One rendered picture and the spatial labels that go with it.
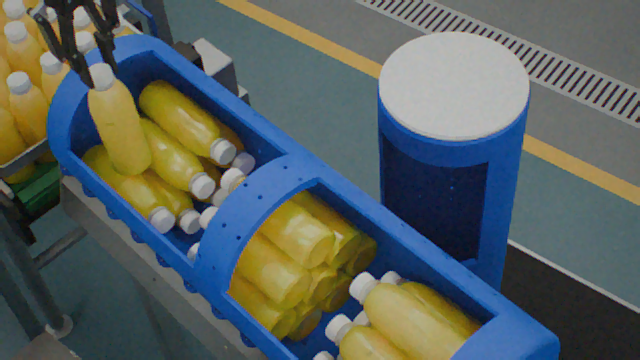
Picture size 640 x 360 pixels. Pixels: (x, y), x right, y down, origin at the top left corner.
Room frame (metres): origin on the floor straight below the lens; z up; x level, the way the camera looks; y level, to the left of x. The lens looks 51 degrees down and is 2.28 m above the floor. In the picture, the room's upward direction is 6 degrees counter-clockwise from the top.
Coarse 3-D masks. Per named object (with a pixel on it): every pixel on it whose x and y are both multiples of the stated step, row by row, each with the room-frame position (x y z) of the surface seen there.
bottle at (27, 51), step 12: (24, 36) 1.39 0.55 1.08; (12, 48) 1.38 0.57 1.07; (24, 48) 1.38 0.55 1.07; (36, 48) 1.39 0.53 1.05; (12, 60) 1.37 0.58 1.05; (24, 60) 1.37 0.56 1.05; (36, 60) 1.38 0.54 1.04; (24, 72) 1.37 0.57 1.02; (36, 72) 1.37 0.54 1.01; (36, 84) 1.37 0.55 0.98
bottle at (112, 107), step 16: (96, 96) 1.03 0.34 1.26; (112, 96) 1.03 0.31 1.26; (128, 96) 1.05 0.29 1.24; (96, 112) 1.02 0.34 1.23; (112, 112) 1.02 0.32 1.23; (128, 112) 1.03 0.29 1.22; (96, 128) 1.03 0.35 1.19; (112, 128) 1.01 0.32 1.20; (128, 128) 1.02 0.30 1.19; (112, 144) 1.01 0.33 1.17; (128, 144) 1.01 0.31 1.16; (144, 144) 1.03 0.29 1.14; (112, 160) 1.02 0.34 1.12; (128, 160) 1.01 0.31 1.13; (144, 160) 1.02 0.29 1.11
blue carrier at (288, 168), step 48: (96, 48) 1.17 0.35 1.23; (144, 48) 1.17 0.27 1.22; (192, 96) 1.22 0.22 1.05; (96, 144) 1.13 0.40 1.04; (288, 144) 0.94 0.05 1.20; (96, 192) 0.98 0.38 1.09; (240, 192) 0.84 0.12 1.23; (288, 192) 0.82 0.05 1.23; (336, 192) 0.83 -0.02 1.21; (144, 240) 0.88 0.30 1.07; (192, 240) 0.95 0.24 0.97; (240, 240) 0.77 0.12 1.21; (384, 240) 0.84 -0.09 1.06; (480, 288) 0.65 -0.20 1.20; (480, 336) 0.56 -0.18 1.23; (528, 336) 0.56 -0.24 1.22
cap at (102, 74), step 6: (96, 66) 1.07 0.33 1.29; (102, 66) 1.07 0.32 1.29; (108, 66) 1.06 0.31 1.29; (90, 72) 1.06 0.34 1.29; (96, 72) 1.05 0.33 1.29; (102, 72) 1.05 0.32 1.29; (108, 72) 1.05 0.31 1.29; (96, 78) 1.04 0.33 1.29; (102, 78) 1.04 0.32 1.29; (108, 78) 1.04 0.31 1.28; (96, 84) 1.04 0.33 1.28; (102, 84) 1.04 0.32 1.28
